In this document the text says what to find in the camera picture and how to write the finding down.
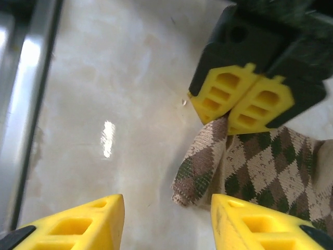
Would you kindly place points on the beige brown green argyle sock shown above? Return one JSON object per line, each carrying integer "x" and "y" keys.
{"x": 273, "y": 166}
{"x": 200, "y": 156}

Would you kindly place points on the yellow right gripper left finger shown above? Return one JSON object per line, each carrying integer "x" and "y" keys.
{"x": 86, "y": 226}

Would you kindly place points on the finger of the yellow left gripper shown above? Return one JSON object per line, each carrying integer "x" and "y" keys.
{"x": 247, "y": 49}
{"x": 299, "y": 99}

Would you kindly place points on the small white scrap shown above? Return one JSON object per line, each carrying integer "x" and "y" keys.
{"x": 184, "y": 103}

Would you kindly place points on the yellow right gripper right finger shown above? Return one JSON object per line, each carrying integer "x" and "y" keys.
{"x": 234, "y": 221}

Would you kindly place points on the aluminium frame rail by bases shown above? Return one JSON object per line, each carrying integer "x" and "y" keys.
{"x": 31, "y": 78}

